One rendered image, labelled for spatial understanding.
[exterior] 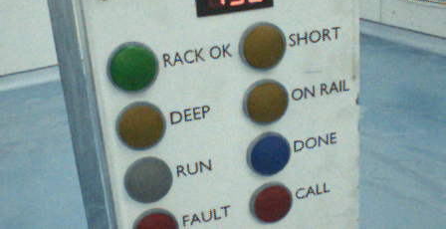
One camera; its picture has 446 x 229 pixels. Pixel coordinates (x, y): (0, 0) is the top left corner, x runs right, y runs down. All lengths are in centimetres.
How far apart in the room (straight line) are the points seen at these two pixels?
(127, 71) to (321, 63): 13
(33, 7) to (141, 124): 381
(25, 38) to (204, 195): 382
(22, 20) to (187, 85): 381
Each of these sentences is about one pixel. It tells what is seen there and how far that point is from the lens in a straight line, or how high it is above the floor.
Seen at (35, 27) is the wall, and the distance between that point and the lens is 417.
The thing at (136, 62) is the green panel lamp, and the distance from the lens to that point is 33.
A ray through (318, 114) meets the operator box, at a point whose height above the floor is 98.
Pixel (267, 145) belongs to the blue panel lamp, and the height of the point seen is 97.
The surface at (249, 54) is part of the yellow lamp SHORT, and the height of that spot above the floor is 103.
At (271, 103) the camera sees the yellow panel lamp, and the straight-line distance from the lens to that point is 37.
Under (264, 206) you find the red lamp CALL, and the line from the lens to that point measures 39.
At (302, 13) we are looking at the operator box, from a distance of 37.
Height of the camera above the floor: 112
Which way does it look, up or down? 20 degrees down
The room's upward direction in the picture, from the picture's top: 5 degrees counter-clockwise
